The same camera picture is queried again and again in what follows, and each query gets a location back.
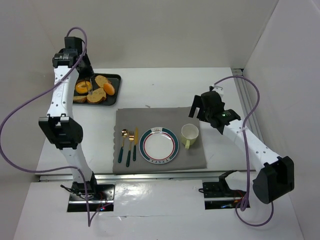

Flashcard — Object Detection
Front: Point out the seeded bread slice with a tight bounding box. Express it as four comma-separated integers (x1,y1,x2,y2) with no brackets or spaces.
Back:
86,88,107,104
95,75,111,88

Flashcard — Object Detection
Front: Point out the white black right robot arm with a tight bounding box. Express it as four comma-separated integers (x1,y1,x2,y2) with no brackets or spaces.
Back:
188,86,295,204

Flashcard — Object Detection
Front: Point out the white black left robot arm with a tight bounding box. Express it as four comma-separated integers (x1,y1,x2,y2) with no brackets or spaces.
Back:
38,36,97,192

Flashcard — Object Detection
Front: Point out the thin brown bread slice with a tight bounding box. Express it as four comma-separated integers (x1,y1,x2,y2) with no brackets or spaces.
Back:
73,95,87,103

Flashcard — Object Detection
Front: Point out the orange glazed donut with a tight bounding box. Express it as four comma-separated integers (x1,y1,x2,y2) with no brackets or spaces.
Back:
75,80,91,95

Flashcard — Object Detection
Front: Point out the black rectangular tray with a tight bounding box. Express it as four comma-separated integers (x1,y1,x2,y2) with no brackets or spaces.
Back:
73,73,122,106

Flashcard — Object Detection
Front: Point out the orange round bun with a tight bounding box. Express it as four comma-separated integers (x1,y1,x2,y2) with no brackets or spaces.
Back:
103,82,116,96

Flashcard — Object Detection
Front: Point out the pale green ceramic mug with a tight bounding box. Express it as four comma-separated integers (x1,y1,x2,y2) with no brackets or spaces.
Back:
181,123,199,149

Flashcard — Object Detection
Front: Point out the grey cloth placemat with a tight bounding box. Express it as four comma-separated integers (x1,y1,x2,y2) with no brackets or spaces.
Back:
112,107,207,174

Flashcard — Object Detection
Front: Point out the white plate teal red rim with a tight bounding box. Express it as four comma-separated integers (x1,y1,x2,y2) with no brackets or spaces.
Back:
138,127,179,165

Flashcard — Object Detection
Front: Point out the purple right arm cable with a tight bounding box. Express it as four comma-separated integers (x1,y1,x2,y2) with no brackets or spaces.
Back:
212,76,275,227

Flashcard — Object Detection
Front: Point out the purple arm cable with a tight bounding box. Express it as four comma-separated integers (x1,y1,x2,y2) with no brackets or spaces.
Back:
0,26,101,227
212,76,275,227

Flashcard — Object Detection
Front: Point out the gold spoon green handle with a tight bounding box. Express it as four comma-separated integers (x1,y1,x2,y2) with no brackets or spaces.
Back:
117,129,129,163

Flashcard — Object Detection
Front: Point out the gold fork green handle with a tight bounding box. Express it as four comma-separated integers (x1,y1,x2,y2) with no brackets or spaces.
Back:
125,131,135,168

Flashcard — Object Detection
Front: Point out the gold knife green handle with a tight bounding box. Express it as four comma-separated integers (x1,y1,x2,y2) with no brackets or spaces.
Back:
132,127,139,162

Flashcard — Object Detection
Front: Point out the aluminium front rail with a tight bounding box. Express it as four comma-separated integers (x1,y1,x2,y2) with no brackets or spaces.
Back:
37,169,257,183

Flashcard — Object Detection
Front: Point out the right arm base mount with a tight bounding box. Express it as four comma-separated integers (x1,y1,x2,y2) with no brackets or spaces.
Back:
198,170,246,210

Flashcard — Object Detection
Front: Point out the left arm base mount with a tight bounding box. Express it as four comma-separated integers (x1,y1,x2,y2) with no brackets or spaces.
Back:
60,184,115,213

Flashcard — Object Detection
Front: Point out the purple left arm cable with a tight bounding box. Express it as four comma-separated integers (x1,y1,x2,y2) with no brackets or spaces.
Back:
0,26,101,227

